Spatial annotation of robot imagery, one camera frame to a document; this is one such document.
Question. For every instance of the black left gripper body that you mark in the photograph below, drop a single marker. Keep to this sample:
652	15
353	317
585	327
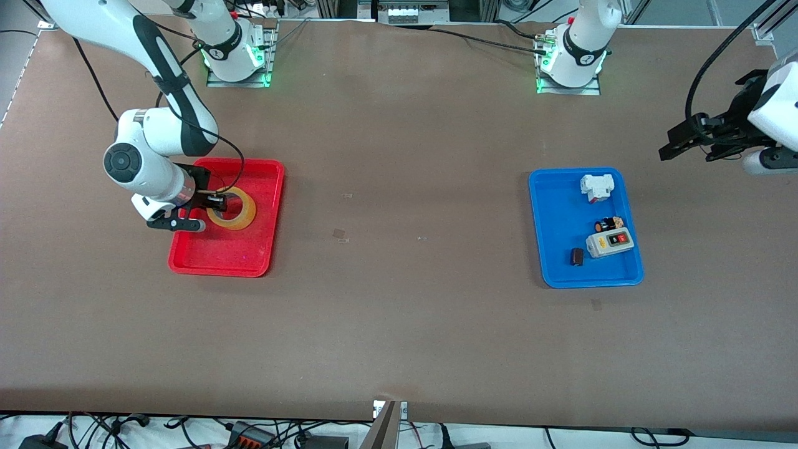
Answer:
740	113

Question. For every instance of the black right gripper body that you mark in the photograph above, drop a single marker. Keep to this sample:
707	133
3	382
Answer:
201	189

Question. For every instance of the yellow tape roll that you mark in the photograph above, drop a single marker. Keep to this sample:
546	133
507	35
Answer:
248	212

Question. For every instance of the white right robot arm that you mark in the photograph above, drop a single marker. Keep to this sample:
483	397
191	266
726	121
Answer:
143	168

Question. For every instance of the red plastic tray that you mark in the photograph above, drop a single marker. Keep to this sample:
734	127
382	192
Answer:
243	249

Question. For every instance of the white electrical plug block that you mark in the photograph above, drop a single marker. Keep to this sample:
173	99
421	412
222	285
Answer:
595	186

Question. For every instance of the small beige electronic component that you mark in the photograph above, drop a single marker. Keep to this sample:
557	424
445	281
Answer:
616	222

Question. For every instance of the small black capacitor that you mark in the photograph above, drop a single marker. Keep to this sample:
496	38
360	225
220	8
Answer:
602	226

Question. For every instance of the blue plastic tray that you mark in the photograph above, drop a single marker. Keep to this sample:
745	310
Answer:
564	237

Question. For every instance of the small dark brown block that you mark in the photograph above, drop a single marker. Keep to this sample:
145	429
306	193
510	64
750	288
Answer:
577	257

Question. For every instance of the orange and black power strip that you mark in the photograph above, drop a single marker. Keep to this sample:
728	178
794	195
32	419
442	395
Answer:
252	436

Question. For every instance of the black power adapter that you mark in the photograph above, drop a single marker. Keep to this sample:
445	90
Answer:
43	441

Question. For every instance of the metal table corner bracket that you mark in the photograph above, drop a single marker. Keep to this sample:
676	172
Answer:
45	25
764	32

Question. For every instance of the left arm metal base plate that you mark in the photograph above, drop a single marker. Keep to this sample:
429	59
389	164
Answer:
570	91

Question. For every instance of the grey push-button switch box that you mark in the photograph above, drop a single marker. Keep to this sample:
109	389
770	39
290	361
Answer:
608	244

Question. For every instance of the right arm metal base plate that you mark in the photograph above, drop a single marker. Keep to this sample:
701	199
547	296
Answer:
269	56

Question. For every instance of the aluminium frame with white device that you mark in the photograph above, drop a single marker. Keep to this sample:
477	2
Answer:
405	11

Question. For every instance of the metal table edge bracket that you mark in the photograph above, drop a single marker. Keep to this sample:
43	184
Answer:
388	424

